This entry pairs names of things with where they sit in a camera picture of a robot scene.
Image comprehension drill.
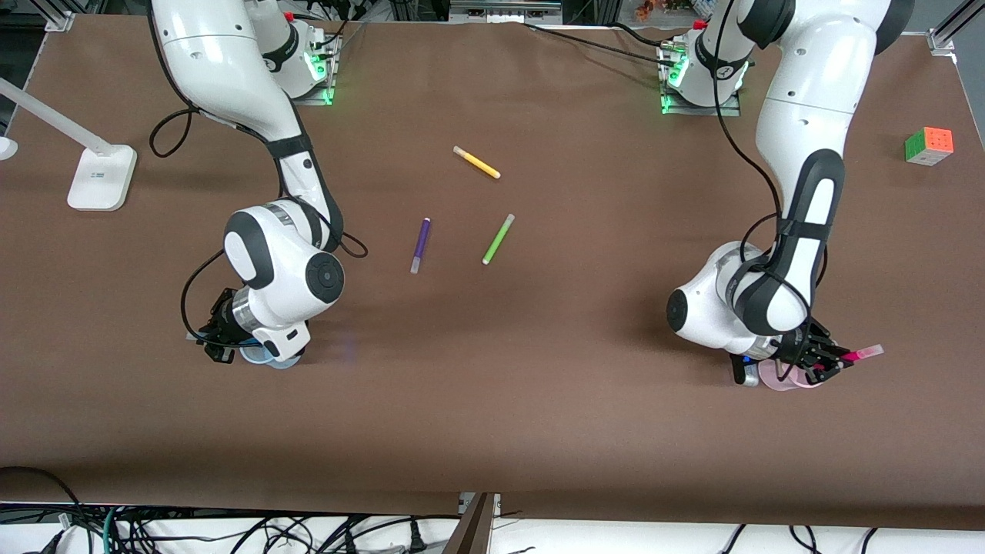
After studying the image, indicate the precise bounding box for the white desk lamp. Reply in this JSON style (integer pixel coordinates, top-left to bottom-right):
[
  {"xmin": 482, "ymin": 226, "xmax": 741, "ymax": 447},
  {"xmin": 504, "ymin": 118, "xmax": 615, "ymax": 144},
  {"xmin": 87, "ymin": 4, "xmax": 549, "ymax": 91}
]
[{"xmin": 0, "ymin": 77, "xmax": 139, "ymax": 212}]

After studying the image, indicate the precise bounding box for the aluminium frame rail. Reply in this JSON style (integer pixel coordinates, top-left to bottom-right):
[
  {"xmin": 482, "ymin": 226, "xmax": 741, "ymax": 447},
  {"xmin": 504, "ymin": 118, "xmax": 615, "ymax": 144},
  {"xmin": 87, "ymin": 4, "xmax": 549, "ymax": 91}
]
[{"xmin": 449, "ymin": 0, "xmax": 564, "ymax": 22}]

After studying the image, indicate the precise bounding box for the yellow marker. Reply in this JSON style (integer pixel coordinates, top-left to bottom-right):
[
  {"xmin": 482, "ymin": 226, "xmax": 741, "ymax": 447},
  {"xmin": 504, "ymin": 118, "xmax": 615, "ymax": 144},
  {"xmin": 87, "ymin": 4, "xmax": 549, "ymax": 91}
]
[{"xmin": 452, "ymin": 145, "xmax": 502, "ymax": 180}]

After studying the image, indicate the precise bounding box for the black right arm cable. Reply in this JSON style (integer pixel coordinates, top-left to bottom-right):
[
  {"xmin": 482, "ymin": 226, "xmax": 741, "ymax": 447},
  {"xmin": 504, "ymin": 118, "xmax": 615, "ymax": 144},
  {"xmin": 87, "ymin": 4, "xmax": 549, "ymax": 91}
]
[{"xmin": 149, "ymin": 0, "xmax": 369, "ymax": 347}]

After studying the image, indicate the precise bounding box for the colourful puzzle cube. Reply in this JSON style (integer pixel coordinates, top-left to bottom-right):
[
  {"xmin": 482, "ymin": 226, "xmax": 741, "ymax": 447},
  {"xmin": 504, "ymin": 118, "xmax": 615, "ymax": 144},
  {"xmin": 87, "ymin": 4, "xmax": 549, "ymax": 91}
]
[{"xmin": 904, "ymin": 126, "xmax": 955, "ymax": 167}]

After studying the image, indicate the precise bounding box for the green marker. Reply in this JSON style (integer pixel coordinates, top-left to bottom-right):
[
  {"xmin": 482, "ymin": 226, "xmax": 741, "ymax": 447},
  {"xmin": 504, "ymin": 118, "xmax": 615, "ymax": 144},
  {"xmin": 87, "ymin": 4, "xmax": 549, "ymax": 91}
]
[{"xmin": 482, "ymin": 214, "xmax": 516, "ymax": 266}]

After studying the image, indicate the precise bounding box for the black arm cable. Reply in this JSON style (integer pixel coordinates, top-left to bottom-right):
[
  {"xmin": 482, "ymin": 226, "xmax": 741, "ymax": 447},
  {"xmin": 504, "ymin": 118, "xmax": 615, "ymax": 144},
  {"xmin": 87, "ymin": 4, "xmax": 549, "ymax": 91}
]
[
  {"xmin": 149, "ymin": 0, "xmax": 369, "ymax": 347},
  {"xmin": 712, "ymin": 0, "xmax": 828, "ymax": 324}
]

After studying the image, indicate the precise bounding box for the purple marker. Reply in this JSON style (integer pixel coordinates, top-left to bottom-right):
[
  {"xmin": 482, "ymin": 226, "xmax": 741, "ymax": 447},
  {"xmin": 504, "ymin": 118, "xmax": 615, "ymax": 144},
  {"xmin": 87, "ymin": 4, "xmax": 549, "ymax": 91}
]
[{"xmin": 410, "ymin": 218, "xmax": 432, "ymax": 275}]

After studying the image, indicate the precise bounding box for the thick black looped cable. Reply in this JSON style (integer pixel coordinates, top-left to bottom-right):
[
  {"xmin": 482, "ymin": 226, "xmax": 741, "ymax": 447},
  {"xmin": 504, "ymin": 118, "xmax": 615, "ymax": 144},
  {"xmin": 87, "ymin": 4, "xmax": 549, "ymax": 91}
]
[{"xmin": 0, "ymin": 466, "xmax": 87, "ymax": 533}]

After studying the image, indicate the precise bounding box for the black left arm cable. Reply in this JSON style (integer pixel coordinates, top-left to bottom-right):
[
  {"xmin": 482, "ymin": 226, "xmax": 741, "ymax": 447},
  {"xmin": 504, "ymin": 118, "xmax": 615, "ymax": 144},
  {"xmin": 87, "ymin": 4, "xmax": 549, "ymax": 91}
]
[{"xmin": 712, "ymin": 0, "xmax": 828, "ymax": 324}]

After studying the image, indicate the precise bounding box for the light blue plastic cup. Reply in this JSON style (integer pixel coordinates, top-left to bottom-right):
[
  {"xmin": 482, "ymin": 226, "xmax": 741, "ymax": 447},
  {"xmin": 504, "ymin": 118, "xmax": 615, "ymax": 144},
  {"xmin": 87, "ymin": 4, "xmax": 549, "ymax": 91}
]
[{"xmin": 239, "ymin": 342, "xmax": 306, "ymax": 371}]

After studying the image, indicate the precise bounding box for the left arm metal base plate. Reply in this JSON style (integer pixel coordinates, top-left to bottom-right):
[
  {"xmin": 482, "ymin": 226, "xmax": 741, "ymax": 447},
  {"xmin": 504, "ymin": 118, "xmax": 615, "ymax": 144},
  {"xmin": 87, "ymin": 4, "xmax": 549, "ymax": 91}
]
[{"xmin": 659, "ymin": 38, "xmax": 744, "ymax": 117}]

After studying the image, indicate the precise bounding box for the black cable on table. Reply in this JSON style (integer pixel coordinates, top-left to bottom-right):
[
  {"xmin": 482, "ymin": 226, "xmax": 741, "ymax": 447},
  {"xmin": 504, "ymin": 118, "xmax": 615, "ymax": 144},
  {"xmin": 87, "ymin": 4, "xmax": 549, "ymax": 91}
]
[{"xmin": 523, "ymin": 22, "xmax": 672, "ymax": 61}]

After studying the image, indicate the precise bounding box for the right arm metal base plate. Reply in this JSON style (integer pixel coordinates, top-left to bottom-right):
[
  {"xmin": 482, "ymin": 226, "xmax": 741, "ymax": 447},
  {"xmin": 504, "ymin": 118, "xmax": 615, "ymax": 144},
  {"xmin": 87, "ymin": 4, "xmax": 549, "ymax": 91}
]
[{"xmin": 291, "ymin": 32, "xmax": 341, "ymax": 107}]

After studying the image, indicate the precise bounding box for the black power plug cable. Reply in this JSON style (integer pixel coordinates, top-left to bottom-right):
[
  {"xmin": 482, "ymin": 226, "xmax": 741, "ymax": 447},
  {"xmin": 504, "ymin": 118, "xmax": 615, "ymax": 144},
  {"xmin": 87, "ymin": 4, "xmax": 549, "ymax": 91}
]
[{"xmin": 339, "ymin": 516, "xmax": 429, "ymax": 554}]

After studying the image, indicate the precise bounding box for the light pink plastic cup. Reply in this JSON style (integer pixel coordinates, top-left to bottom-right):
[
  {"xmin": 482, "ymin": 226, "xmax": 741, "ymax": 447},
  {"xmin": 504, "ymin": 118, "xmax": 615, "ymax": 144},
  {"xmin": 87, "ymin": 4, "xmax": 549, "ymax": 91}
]
[{"xmin": 758, "ymin": 359, "xmax": 826, "ymax": 392}]

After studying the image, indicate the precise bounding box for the brown table support beam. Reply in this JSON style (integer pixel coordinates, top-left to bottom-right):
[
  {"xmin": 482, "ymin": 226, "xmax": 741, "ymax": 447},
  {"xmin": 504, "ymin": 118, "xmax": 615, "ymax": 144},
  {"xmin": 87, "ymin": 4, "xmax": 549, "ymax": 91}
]
[{"xmin": 442, "ymin": 492, "xmax": 498, "ymax": 554}]

